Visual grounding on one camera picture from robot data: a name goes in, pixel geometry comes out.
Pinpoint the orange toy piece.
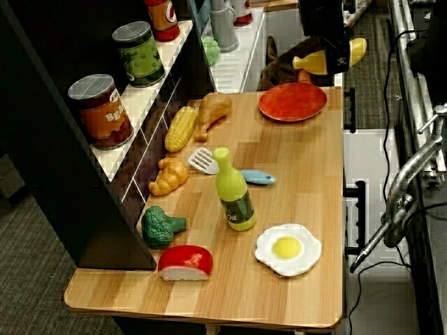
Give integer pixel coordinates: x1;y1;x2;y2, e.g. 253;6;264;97
296;68;314;85

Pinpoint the green toy broccoli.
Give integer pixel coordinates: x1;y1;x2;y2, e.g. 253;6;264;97
140;205;188;250

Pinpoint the orange toy croissant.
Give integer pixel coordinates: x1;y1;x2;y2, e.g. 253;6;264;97
148;156;191;198

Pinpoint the red white toy can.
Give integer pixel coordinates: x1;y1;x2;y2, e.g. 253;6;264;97
231;0;254;27

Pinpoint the black shelf unit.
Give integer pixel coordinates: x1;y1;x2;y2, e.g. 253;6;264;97
0;0;217;271

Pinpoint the white toy fried egg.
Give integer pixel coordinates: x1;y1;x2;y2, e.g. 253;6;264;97
254;223;323;278

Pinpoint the brown cloth in sink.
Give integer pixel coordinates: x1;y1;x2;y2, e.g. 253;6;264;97
257;34;333;94

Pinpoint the white toy sink unit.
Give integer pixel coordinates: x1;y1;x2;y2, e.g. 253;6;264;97
208;6;345;94

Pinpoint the grey metal frame rail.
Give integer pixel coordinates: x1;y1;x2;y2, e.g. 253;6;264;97
386;0;447;184

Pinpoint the red round plate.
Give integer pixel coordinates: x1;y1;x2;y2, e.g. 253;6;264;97
258;82;330;123

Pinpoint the light green toy vegetable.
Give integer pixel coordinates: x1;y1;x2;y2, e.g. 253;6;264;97
201;36;222;68

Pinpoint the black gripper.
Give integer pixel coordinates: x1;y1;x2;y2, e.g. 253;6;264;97
314;27;354;75

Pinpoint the black drawer handle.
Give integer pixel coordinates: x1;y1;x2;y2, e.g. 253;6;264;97
343;179;368;254

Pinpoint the brown toy chicken drumstick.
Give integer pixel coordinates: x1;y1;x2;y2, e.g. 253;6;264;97
193;91;233;142

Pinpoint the red ketchup toy bottle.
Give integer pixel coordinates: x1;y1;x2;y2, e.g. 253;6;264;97
144;0;181;43

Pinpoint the green peas toy can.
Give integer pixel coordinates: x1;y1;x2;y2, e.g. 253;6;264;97
112;21;167;89

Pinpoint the red toy sushi piece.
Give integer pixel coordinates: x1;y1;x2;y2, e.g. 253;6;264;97
157;244;214;282

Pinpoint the blue handled grey spatula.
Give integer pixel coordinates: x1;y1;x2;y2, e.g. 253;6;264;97
188;146;277;186

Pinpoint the yellow toy banana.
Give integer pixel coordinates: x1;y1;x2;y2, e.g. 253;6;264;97
292;37;368;76

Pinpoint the green olive oil bottle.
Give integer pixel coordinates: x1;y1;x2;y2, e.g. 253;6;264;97
212;147;257;232

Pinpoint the yellow toy corn cob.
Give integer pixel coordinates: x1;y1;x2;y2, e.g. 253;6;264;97
164;106;198;153

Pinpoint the orange beans toy can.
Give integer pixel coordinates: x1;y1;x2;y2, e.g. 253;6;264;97
67;73;135;151

